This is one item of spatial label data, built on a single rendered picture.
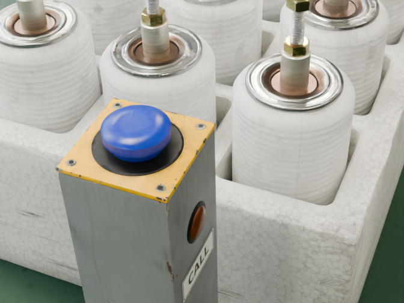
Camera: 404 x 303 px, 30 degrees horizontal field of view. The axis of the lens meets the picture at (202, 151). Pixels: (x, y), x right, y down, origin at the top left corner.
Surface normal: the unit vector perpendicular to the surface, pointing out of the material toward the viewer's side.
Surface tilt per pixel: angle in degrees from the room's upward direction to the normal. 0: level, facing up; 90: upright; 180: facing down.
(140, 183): 0
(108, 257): 90
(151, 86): 43
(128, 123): 0
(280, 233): 90
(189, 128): 0
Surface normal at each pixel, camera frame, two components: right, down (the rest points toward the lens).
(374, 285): -0.03, -0.74
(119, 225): -0.39, 0.62
